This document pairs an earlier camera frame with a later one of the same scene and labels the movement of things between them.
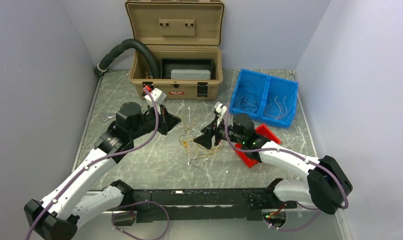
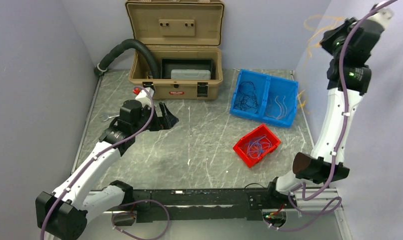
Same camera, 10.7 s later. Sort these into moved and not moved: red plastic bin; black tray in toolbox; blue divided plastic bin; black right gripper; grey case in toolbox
Moved: black right gripper
Not moved: blue divided plastic bin; red plastic bin; black tray in toolbox; grey case in toolbox
